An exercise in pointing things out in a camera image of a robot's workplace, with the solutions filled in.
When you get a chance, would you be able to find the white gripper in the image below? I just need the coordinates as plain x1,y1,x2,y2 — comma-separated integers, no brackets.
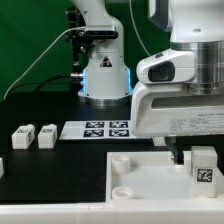
130,82,224,165

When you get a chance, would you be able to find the white square tabletop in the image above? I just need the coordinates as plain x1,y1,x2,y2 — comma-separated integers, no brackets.
106,151,224,201

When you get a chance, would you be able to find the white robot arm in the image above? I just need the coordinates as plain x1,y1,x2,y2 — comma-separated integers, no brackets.
71,0,224,163

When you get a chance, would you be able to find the white obstacle fence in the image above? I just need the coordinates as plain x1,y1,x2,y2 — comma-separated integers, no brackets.
0,198,224,224

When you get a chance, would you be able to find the white block left edge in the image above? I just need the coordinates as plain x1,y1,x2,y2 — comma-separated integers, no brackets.
0,158,4,179

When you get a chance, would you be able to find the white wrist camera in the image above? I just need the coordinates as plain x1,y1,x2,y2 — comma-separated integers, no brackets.
136,49,196,84

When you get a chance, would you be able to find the white marker base plate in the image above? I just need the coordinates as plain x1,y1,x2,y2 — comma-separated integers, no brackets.
58,120,152,141

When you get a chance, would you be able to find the black cable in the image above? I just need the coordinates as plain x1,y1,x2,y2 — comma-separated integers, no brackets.
9,74,81,98

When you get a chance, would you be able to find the grey fixed camera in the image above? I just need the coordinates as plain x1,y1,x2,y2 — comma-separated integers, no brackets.
84,25,118,39

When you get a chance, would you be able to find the black camera stand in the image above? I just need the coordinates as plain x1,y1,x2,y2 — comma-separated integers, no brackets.
65,6,85,94

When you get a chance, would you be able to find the white cable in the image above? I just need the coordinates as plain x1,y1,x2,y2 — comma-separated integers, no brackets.
3,25,88,100

